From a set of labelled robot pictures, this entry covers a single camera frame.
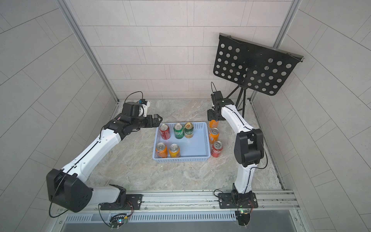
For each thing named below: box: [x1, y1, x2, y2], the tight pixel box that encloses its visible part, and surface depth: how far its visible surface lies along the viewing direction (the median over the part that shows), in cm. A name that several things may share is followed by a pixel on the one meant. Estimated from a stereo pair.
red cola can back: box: [159, 123, 171, 140], surface depth 91 cm
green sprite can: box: [173, 122, 185, 140], surface depth 91 cm
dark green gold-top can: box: [183, 122, 194, 139], surface depth 91 cm
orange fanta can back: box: [208, 119, 219, 129], surface depth 93 cm
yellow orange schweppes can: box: [169, 143, 181, 159], surface depth 81 cm
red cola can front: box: [210, 140, 224, 158], surface depth 82 cm
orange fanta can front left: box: [155, 142, 168, 159], surface depth 82 cm
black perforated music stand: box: [213, 32, 305, 118], surface depth 77 cm
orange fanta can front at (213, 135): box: [208, 127, 220, 145], surface depth 88 cm
